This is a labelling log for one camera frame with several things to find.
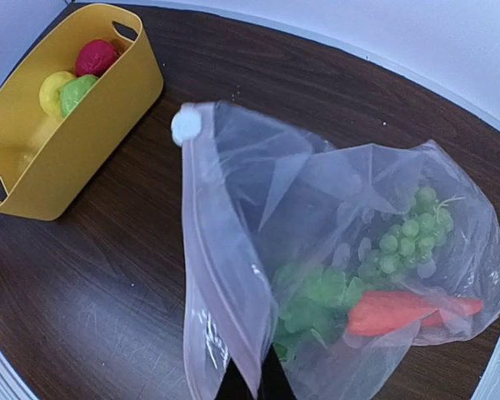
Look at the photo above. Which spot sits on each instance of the green toy apple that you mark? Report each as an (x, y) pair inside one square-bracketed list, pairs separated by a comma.
[(73, 92)]

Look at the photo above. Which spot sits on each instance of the green toy grape bunch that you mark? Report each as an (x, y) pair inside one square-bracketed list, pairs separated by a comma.
[(410, 241)]

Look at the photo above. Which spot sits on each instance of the green toy leaf vegetable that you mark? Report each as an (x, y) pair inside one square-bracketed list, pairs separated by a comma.
[(313, 307)]

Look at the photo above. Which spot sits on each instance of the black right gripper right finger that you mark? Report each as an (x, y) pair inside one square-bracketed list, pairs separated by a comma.
[(274, 384)]

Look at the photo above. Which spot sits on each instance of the orange toy carrot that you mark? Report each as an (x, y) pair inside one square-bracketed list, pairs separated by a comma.
[(378, 313)]

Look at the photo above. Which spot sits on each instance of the clear zip top bag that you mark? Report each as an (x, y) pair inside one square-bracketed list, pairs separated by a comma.
[(258, 194)]

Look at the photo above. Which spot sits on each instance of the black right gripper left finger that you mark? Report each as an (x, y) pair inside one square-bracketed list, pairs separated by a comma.
[(233, 386)]

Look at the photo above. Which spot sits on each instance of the magenta toy fruit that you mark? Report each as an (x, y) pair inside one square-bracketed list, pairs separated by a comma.
[(95, 58)]

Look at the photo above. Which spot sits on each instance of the yellow toy lemon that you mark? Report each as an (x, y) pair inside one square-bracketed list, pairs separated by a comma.
[(50, 92)]

